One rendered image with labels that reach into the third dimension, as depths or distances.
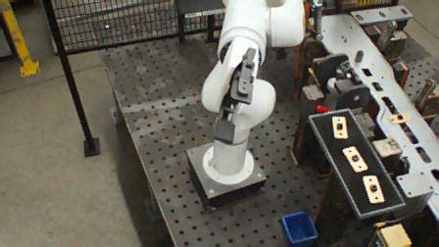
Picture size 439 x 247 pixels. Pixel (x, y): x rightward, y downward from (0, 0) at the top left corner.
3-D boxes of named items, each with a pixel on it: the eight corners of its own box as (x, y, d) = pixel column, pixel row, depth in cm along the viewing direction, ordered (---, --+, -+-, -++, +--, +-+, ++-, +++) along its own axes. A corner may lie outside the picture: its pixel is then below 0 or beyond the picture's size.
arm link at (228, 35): (213, 59, 86) (211, 69, 84) (226, 22, 80) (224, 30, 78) (256, 71, 87) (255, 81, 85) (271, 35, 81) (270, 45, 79)
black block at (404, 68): (398, 119, 203) (417, 70, 181) (377, 123, 201) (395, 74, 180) (390, 107, 208) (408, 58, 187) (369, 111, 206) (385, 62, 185)
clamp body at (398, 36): (392, 98, 212) (414, 39, 187) (370, 102, 210) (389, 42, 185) (383, 85, 218) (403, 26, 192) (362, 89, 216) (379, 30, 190)
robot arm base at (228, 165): (211, 189, 165) (213, 159, 151) (197, 149, 177) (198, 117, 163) (260, 178, 169) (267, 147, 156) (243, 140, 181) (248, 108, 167)
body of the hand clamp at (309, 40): (310, 101, 210) (321, 40, 184) (296, 103, 209) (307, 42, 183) (305, 92, 214) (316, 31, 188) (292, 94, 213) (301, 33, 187)
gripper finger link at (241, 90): (233, 71, 71) (229, 100, 67) (239, 56, 69) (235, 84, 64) (253, 76, 72) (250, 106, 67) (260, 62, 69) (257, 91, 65)
